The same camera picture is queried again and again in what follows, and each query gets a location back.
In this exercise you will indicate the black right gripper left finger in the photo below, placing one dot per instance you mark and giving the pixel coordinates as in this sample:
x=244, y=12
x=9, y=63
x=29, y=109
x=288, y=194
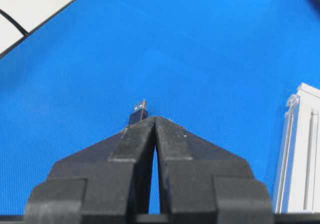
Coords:
x=108, y=182

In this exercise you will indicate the blue table cloth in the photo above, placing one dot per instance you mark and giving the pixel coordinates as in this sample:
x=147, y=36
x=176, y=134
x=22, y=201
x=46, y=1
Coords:
x=223, y=69

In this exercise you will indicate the aluminium extrusion frame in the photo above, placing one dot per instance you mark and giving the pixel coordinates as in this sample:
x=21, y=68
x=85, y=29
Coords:
x=296, y=188

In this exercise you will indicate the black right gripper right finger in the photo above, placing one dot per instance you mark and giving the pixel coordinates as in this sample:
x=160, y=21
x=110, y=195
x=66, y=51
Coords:
x=204, y=183

